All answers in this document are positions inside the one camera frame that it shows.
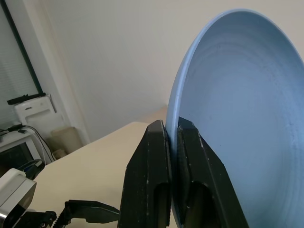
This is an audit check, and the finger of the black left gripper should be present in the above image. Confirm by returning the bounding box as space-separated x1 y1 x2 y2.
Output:
64 200 121 224

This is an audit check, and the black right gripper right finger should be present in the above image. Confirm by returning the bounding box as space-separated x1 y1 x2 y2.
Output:
175 116 250 228

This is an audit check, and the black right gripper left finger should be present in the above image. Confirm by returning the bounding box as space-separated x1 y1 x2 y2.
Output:
117 119 172 228

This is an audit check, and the blue plate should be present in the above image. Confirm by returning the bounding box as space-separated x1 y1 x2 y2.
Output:
165 9 304 228

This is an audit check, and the beige bin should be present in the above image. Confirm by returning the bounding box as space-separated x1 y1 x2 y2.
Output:
50 126 84 156

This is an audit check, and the white plastic appliance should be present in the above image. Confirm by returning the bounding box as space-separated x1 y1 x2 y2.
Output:
13 94 58 127

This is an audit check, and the black bar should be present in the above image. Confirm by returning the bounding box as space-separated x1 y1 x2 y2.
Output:
7 93 46 106

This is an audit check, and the black cable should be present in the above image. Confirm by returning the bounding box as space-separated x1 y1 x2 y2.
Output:
22 125 54 165

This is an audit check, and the white machine with cables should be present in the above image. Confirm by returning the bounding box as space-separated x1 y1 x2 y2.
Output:
0 129 49 171

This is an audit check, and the dark window frame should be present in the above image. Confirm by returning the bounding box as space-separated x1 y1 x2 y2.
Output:
0 0 44 96

